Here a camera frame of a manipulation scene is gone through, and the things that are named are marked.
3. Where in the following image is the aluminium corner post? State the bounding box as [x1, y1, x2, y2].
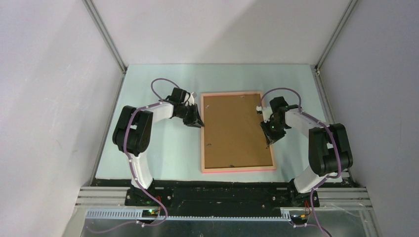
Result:
[315, 0, 359, 71]
[82, 0, 127, 74]

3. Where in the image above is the brown backing board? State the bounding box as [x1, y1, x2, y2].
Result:
[203, 94, 273, 170]

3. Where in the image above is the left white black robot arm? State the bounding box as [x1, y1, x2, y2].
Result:
[112, 87, 205, 206]

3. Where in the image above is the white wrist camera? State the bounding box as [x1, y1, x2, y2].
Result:
[185, 92, 197, 106]
[256, 106, 273, 123]

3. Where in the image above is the left aluminium corner post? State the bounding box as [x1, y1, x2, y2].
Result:
[82, 0, 127, 74]

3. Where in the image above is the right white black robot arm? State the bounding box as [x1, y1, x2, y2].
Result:
[256, 97, 353, 206]

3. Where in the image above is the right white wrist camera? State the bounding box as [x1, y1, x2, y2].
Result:
[256, 106, 273, 123]

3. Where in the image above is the right aluminium corner post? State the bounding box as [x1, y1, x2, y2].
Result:
[315, 0, 359, 71]

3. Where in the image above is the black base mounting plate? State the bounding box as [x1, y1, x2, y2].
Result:
[91, 178, 354, 218]

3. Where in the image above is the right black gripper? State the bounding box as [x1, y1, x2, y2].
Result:
[259, 117, 286, 146]

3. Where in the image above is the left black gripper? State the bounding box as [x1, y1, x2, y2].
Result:
[176, 103, 204, 128]

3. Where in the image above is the orange wooden picture frame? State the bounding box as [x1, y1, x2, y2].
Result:
[200, 91, 277, 174]

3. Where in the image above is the aluminium front rail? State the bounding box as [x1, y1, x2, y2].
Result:
[76, 187, 373, 221]

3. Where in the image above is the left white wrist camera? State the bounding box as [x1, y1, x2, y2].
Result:
[185, 92, 197, 106]

